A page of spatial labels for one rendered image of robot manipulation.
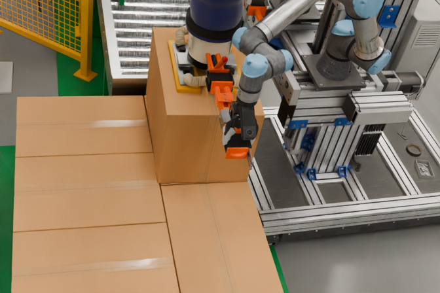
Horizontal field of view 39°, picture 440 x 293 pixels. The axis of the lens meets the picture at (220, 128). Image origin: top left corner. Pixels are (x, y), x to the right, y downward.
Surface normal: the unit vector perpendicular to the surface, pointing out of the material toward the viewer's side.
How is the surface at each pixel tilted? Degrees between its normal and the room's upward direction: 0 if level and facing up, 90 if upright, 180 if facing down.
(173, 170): 90
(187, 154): 90
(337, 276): 0
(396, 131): 0
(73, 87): 0
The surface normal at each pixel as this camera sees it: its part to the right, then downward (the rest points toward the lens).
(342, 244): 0.16, -0.72
